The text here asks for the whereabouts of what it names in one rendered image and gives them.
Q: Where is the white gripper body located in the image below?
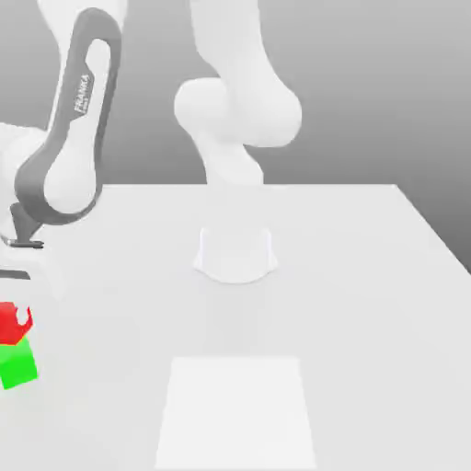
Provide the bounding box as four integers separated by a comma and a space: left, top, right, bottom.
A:
0, 247, 64, 305

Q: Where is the small red cube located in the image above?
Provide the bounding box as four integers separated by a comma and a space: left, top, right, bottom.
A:
0, 301, 34, 346

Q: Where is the small green cube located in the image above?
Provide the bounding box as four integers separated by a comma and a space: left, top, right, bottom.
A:
0, 336, 39, 390

